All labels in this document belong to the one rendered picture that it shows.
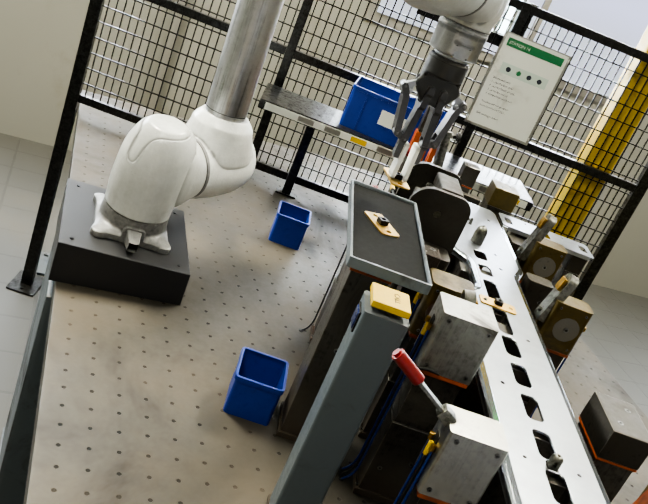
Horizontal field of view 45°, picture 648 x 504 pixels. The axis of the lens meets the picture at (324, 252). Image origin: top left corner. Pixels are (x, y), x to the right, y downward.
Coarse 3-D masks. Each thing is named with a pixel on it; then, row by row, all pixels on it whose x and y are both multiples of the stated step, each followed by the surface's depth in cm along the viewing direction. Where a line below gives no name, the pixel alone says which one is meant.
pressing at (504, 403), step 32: (480, 224) 216; (512, 256) 202; (480, 288) 175; (512, 288) 182; (512, 320) 166; (544, 352) 158; (480, 384) 137; (512, 384) 141; (544, 384) 145; (512, 416) 131; (544, 416) 135; (512, 448) 122; (576, 448) 129; (512, 480) 114; (544, 480) 118; (576, 480) 121
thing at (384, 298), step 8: (376, 288) 116; (384, 288) 117; (376, 296) 114; (384, 296) 115; (392, 296) 116; (400, 296) 117; (408, 296) 118; (376, 304) 113; (384, 304) 113; (392, 304) 113; (400, 304) 114; (408, 304) 115; (392, 312) 113; (400, 312) 113; (408, 312) 113
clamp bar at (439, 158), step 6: (450, 132) 201; (444, 138) 201; (450, 138) 201; (456, 138) 202; (444, 144) 202; (438, 150) 203; (444, 150) 203; (438, 156) 203; (444, 156) 203; (438, 162) 204
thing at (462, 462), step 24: (456, 408) 115; (432, 432) 115; (456, 432) 109; (480, 432) 111; (504, 432) 114; (432, 456) 112; (456, 456) 110; (480, 456) 110; (504, 456) 110; (408, 480) 118; (432, 480) 112; (456, 480) 112; (480, 480) 112
